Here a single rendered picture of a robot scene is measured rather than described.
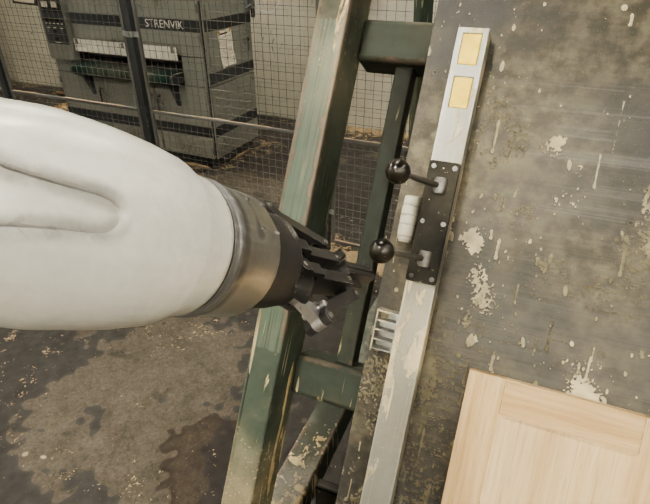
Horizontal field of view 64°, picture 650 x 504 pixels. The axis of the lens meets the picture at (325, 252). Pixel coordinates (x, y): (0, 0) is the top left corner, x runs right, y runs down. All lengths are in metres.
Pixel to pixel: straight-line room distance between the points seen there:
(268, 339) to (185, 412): 1.62
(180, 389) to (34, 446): 0.63
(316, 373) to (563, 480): 0.44
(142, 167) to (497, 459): 0.78
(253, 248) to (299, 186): 0.60
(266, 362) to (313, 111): 0.45
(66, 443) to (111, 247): 2.37
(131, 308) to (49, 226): 0.06
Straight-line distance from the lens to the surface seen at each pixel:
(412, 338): 0.87
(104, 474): 2.43
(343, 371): 0.99
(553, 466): 0.93
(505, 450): 0.92
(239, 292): 0.33
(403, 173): 0.76
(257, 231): 0.33
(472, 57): 0.92
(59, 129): 0.24
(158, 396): 2.64
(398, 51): 1.02
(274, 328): 0.94
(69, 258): 0.23
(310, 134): 0.93
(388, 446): 0.92
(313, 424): 1.38
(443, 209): 0.85
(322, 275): 0.45
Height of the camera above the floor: 1.84
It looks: 31 degrees down
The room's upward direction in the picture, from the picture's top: straight up
